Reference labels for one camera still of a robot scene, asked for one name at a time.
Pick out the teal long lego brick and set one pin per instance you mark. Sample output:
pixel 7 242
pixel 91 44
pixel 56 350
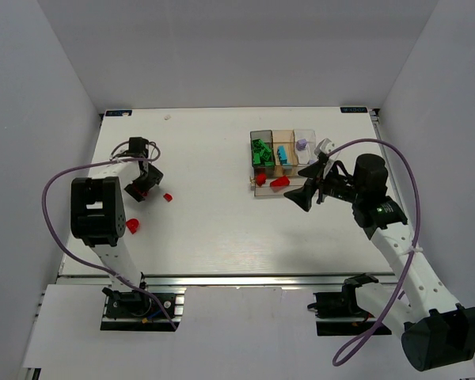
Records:
pixel 282 155

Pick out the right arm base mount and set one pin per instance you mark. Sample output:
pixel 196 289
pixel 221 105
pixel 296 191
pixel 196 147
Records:
pixel 337 312

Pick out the purple lego cube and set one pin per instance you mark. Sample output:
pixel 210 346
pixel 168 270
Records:
pixel 301 144

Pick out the red sloped lego brick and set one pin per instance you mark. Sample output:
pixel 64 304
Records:
pixel 260 179

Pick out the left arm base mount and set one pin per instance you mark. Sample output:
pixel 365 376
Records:
pixel 133 311

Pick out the long grey drawer bin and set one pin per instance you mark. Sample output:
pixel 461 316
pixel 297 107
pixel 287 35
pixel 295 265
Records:
pixel 271 181

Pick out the smoky grey plastic bin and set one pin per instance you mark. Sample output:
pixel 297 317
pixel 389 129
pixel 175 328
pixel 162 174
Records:
pixel 269 167

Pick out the green square lego brick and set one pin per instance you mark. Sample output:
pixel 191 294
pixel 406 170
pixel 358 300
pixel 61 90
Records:
pixel 257 145

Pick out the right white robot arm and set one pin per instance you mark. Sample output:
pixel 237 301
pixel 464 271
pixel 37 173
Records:
pixel 434 328

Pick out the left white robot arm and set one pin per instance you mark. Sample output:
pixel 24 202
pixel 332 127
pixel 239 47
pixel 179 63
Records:
pixel 97 211

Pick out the green long lego brick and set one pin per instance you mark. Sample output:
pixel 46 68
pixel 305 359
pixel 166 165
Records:
pixel 266 155

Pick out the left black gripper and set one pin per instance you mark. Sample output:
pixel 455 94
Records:
pixel 143 186

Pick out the blue corner label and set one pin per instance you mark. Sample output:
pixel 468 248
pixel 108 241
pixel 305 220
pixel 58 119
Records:
pixel 118 113
pixel 353 109

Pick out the blue corner label left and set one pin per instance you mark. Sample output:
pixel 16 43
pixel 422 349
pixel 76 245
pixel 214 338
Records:
pixel 118 113

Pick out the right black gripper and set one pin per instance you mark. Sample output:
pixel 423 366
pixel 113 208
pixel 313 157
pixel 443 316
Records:
pixel 321 184

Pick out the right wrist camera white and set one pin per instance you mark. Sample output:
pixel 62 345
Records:
pixel 325 146

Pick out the blue corner label right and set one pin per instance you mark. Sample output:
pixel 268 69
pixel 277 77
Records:
pixel 353 109

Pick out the aluminium table rail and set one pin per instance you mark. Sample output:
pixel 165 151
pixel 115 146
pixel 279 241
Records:
pixel 227 280

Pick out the red arch lego piece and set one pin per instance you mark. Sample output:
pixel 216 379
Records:
pixel 133 225

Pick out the amber plastic bin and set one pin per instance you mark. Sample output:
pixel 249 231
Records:
pixel 285 138

